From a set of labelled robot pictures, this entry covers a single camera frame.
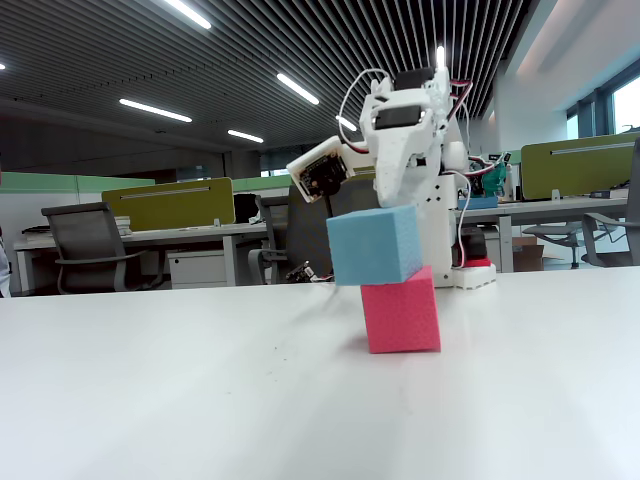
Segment white office desk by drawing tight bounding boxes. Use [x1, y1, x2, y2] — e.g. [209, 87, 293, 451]
[12, 222, 271, 296]
[454, 197, 630, 275]

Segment light green partition panel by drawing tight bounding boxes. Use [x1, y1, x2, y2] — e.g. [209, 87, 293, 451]
[0, 171, 157, 209]

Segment red foam cube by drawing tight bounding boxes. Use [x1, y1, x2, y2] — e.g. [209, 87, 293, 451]
[360, 264, 442, 354]

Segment grey office chair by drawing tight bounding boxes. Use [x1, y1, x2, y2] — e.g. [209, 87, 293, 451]
[40, 202, 167, 296]
[520, 222, 585, 272]
[579, 134, 640, 271]

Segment blue foam cube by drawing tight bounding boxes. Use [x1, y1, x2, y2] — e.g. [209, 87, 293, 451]
[325, 203, 424, 287]

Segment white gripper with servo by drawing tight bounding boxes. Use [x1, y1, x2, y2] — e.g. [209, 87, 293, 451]
[359, 69, 450, 210]

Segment person in dark clothes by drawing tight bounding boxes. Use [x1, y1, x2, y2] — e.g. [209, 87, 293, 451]
[0, 154, 12, 299]

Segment brown cardboard box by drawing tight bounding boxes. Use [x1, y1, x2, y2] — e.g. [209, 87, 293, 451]
[511, 237, 567, 274]

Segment olive green desk divider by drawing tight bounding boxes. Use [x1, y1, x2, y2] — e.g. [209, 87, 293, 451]
[519, 132, 640, 203]
[101, 177, 236, 232]

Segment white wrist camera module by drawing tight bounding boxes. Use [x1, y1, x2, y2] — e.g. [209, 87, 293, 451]
[286, 138, 354, 204]

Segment white red robot base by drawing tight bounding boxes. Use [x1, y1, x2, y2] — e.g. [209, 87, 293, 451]
[449, 227, 497, 291]

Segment black bag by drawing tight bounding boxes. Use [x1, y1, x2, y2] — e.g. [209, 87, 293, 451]
[233, 193, 261, 225]

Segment flat blue box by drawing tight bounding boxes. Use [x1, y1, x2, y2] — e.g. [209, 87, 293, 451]
[456, 196, 500, 211]

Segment green black desk gadget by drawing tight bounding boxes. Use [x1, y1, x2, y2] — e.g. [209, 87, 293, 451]
[468, 152, 513, 199]

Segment dark mesh office chair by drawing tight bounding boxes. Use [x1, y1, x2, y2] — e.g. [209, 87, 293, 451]
[248, 182, 381, 286]

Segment small black circuit board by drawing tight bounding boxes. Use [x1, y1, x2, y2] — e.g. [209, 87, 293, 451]
[287, 262, 316, 284]

